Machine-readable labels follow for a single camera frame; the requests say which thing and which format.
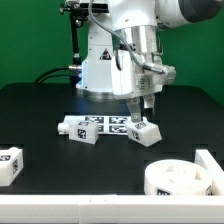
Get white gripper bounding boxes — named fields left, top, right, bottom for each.
left=111, top=50, right=176, bottom=123

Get white round stool seat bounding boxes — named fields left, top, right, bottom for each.
left=144, top=159, right=212, bottom=196

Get paper sheet with markers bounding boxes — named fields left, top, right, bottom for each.
left=57, top=115, right=131, bottom=135

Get white L-shaped fence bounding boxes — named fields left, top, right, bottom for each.
left=0, top=150, right=224, bottom=224

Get black cable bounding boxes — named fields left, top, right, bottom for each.
left=34, top=66, right=83, bottom=85

